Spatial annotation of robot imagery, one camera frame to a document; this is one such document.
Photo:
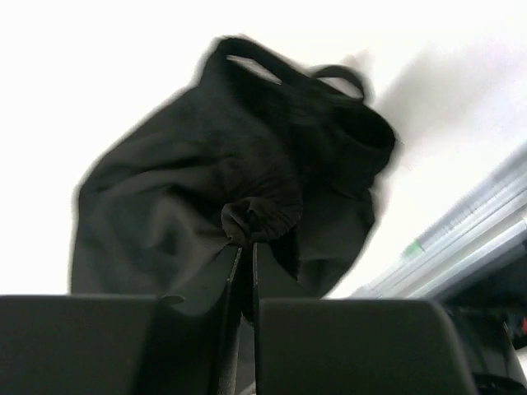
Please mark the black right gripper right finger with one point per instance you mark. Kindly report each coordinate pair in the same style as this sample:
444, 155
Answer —
357, 346

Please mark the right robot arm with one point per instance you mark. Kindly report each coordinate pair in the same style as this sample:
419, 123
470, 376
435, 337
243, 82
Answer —
494, 341

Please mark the aluminium table frame rail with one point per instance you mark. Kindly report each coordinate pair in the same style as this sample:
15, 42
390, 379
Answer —
482, 225

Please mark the black trousers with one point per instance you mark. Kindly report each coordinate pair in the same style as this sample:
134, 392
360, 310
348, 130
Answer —
255, 152

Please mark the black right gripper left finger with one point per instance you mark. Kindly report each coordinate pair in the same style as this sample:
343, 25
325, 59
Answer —
183, 343

